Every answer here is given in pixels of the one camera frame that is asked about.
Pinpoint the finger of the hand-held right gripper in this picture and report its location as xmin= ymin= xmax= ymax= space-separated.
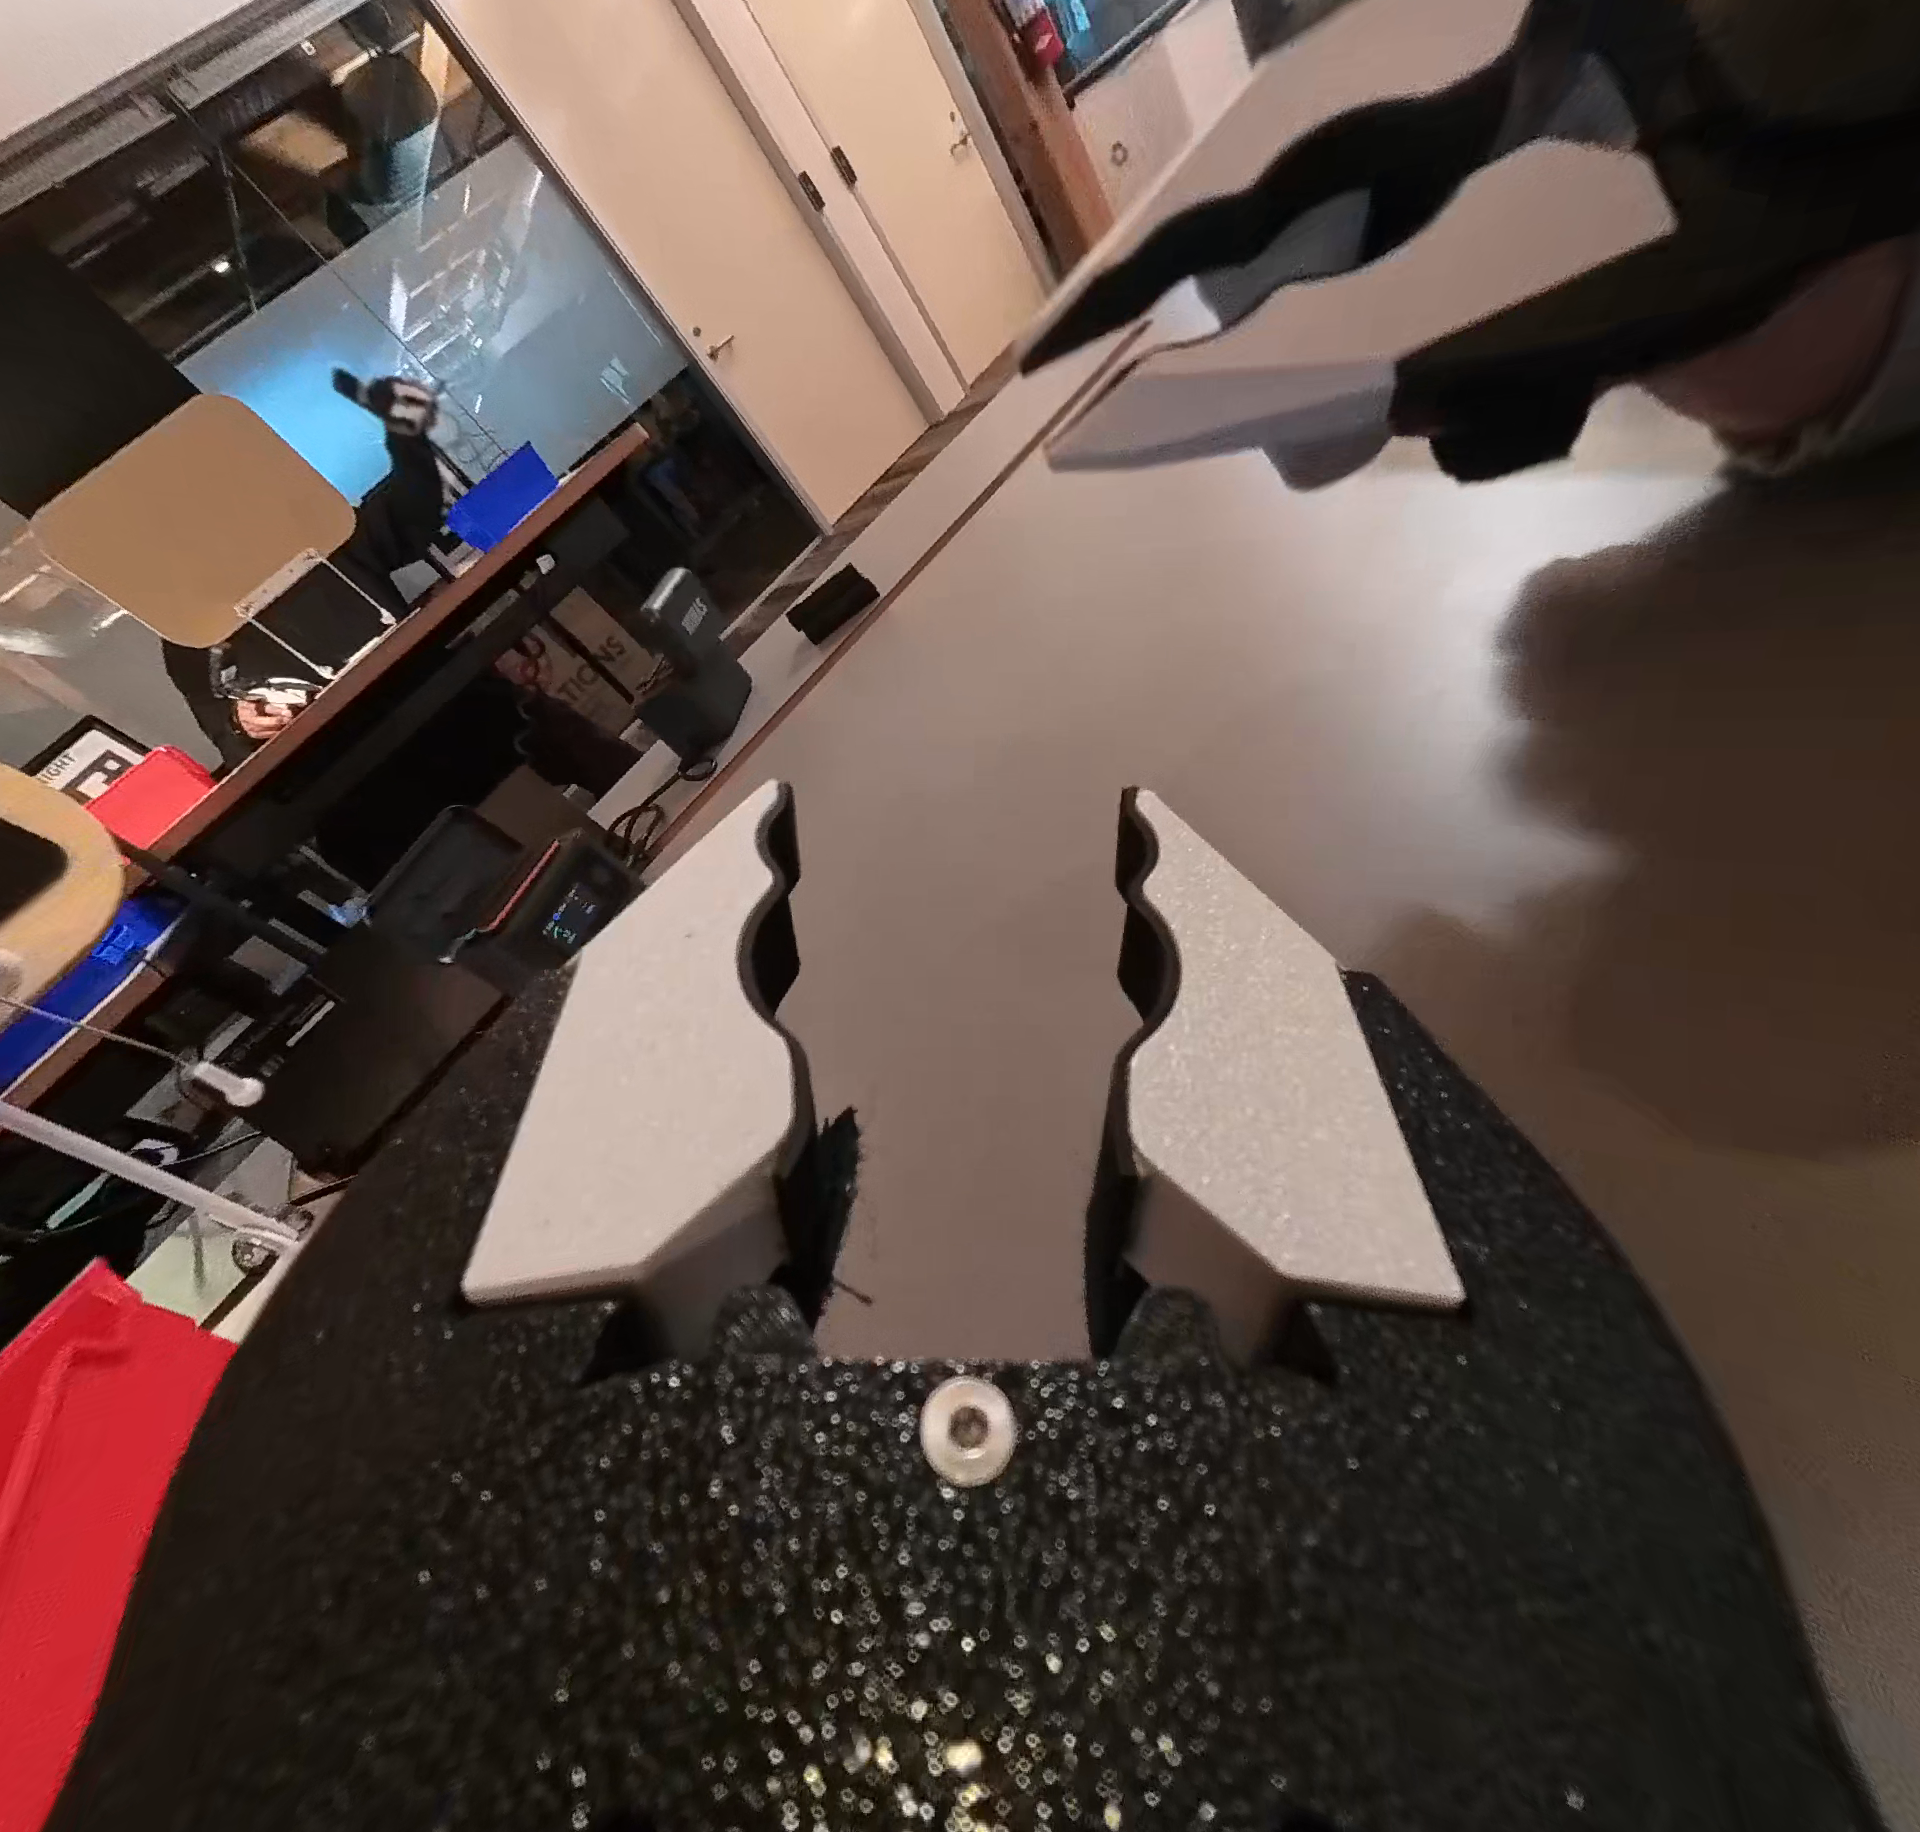
xmin=1047 ymin=284 xmax=1404 ymax=495
xmin=1020 ymin=51 xmax=1676 ymax=380

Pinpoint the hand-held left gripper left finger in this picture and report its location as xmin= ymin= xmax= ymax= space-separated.
xmin=458 ymin=779 xmax=819 ymax=1367

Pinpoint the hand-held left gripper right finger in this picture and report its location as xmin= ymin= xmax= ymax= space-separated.
xmin=1079 ymin=784 xmax=1470 ymax=1368

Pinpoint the person's right forearm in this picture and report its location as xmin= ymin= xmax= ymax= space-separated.
xmin=1715 ymin=361 xmax=1920 ymax=495

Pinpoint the person's right hand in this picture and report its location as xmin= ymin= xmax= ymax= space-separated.
xmin=1595 ymin=233 xmax=1920 ymax=449

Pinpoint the black open case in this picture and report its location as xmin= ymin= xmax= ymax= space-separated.
xmin=363 ymin=808 xmax=528 ymax=950

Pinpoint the dark grey portable power unit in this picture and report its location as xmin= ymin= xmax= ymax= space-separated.
xmin=635 ymin=567 xmax=754 ymax=756

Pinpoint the cardboard box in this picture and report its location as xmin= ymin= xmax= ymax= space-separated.
xmin=510 ymin=584 xmax=647 ymax=769

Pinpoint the small black box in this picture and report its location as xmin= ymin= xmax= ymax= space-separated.
xmin=787 ymin=564 xmax=881 ymax=644

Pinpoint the white double door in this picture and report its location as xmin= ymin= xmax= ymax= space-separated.
xmin=622 ymin=0 xmax=1051 ymax=430

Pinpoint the brown-edged desk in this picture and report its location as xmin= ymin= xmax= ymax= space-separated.
xmin=0 ymin=422 xmax=653 ymax=1105

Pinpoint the stack of blue bins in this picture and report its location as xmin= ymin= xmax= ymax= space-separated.
xmin=0 ymin=894 xmax=188 ymax=1090

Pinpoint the red bin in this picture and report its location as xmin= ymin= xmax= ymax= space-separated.
xmin=87 ymin=748 xmax=219 ymax=860

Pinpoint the blue bin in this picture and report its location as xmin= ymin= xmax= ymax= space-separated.
xmin=447 ymin=449 xmax=563 ymax=551

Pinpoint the framed black white sign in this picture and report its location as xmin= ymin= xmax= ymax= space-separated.
xmin=22 ymin=717 xmax=152 ymax=815

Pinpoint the red box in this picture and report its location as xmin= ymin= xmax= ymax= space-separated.
xmin=0 ymin=1259 xmax=239 ymax=1832

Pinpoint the plywood board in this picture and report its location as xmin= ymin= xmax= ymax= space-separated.
xmin=30 ymin=392 xmax=359 ymax=649

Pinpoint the black monitor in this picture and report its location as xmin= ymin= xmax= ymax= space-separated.
xmin=0 ymin=233 xmax=204 ymax=520

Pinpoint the wooden post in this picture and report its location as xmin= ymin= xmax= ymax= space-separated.
xmin=897 ymin=0 xmax=1114 ymax=277

